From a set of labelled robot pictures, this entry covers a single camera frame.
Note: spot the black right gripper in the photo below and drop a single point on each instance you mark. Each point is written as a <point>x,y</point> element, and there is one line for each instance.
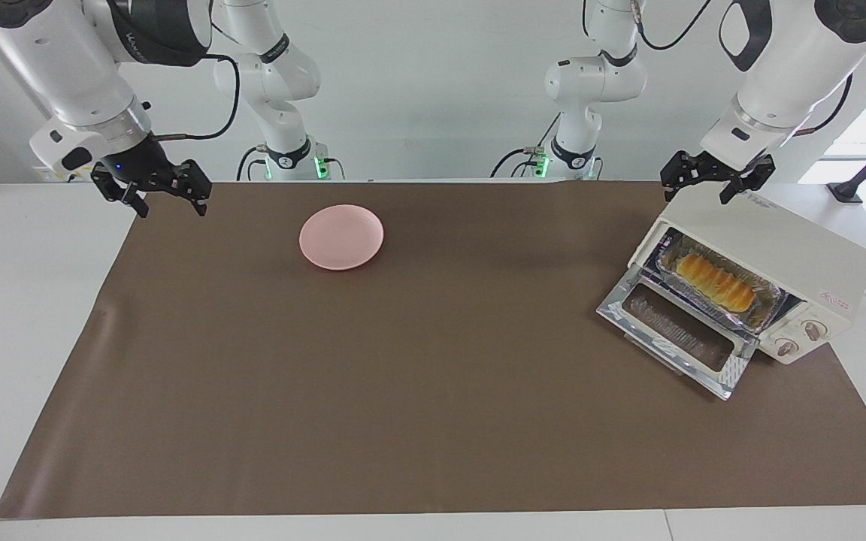
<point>143,165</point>

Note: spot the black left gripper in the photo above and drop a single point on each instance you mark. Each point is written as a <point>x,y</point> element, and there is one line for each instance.
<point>719,171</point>

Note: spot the golden bread loaf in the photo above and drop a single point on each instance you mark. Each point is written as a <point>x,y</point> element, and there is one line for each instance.
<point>713,282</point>

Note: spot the aluminium foil tray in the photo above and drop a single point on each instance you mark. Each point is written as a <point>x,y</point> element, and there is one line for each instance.
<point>767,300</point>

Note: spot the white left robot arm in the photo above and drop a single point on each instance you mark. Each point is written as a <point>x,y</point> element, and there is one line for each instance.
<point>786,75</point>

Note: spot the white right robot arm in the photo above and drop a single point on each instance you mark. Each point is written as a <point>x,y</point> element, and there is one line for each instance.
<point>65,60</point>

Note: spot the cream toaster oven body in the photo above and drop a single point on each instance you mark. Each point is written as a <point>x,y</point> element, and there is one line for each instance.
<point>794,252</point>

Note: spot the glass oven door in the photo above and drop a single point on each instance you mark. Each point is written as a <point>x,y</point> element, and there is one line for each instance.
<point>677,327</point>

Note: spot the cream oven knob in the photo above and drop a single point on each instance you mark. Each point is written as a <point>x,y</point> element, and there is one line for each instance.
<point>785,347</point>
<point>815,329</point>

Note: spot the pink round plate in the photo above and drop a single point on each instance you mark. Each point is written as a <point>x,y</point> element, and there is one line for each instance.
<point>341,237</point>

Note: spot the brown table mat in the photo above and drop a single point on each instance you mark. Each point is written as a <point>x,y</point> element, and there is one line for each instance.
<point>403,391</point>

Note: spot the white wall socket box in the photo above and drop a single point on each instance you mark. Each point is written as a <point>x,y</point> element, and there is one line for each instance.
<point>49,176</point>

